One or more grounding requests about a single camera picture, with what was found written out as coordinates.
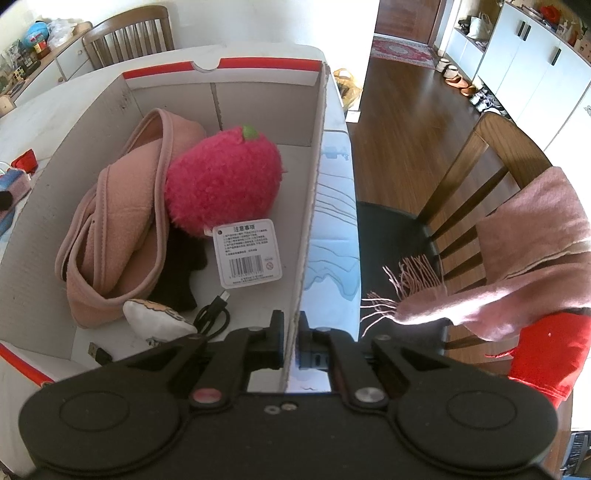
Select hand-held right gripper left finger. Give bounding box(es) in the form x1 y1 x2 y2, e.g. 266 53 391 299
106 310 283 411

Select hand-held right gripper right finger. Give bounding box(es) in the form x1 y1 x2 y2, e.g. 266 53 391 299
298 311 467 411

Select pink fleece cloth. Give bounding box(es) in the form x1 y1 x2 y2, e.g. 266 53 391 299
54 107 207 329

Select white cardboard box red trim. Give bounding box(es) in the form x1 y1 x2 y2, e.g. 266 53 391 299
0 56 332 393

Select black dotted sock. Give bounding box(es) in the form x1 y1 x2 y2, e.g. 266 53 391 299
152 226 208 313

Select pink strawberry plush toy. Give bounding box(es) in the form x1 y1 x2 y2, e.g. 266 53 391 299
165 124 283 289

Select red garment on chair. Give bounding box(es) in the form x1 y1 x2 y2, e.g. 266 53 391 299
508 311 589 409

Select pink fringed scarf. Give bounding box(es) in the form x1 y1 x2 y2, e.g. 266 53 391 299
361 166 591 358

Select yellow plastic bag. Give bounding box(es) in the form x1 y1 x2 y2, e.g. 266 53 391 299
332 68 363 109

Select wooden chair black seat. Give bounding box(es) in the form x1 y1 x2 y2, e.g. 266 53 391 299
355 112 552 365

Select row of shoes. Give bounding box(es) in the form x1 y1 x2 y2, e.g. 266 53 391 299
435 58 506 116

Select red patterned rug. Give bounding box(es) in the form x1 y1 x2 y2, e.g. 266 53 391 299
369 38 437 64

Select dark wooden door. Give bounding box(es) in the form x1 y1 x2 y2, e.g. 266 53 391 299
374 0 448 47

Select white wooden sideboard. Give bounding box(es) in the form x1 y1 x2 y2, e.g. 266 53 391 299
0 21 95 116

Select wooden slat-back chair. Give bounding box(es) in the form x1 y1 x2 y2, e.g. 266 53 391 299
82 6 175 70

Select beige handbag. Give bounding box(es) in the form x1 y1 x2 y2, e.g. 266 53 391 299
466 13 494 40

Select white plastic bag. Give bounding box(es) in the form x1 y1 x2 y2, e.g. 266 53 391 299
46 18 77 47

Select pile of small trinkets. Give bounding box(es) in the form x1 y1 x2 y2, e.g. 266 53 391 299
0 39 42 93

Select blue globe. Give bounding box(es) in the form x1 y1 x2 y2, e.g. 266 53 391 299
24 21 51 47

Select white cabinet black handles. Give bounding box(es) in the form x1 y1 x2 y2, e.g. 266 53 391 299
445 2 591 153

